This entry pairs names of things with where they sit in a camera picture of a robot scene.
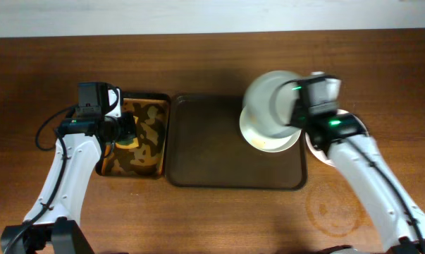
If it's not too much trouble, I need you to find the white plate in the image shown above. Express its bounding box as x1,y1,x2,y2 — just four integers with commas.
239,107,301,153
304,109,369,167
243,71,300,138

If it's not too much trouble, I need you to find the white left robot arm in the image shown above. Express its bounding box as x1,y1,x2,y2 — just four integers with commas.
0,82,136,253

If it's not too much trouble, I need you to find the white plate front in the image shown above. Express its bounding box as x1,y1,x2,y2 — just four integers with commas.
304,109,369,167

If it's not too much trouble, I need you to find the green yellow sponge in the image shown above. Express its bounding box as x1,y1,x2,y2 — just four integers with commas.
115,116,139,150

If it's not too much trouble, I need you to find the large brown serving tray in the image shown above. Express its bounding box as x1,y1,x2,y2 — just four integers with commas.
164,94,307,191

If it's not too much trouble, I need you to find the small black water tray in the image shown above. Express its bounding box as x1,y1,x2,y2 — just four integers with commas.
94,92,171,179

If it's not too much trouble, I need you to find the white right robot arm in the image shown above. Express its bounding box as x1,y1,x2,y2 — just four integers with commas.
269,73,425,253

